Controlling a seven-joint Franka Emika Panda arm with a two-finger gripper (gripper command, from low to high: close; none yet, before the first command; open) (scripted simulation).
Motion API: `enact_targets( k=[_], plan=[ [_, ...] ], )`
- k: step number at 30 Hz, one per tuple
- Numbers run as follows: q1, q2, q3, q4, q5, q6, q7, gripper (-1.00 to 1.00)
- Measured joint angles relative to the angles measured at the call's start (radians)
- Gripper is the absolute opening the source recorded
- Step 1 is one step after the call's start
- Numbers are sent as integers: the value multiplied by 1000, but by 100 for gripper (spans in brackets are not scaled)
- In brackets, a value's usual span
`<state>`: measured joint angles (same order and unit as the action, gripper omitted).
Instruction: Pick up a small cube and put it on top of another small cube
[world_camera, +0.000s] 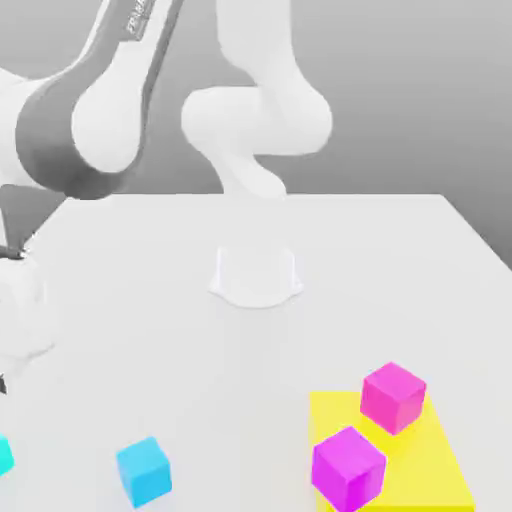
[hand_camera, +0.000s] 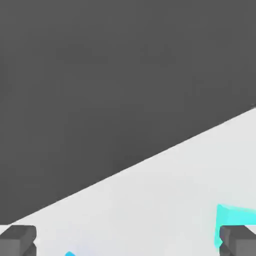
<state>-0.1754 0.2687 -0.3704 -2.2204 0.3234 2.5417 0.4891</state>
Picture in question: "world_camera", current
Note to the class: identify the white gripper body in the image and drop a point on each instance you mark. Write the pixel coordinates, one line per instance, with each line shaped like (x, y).
(20, 312)

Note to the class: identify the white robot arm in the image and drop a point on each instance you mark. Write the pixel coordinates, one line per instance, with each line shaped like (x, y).
(256, 120)

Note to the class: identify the small cyan cube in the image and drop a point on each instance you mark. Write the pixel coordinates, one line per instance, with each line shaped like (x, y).
(4, 456)

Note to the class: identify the small blue cube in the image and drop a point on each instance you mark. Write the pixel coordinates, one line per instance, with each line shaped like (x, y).
(144, 472)

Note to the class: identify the small magenta cube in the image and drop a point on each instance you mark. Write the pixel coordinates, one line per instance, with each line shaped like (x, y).
(348, 468)

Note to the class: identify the small pink cube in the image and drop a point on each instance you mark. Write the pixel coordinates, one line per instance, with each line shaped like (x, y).
(392, 398)

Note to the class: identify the large yellow box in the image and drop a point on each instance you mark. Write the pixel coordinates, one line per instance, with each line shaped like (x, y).
(424, 468)

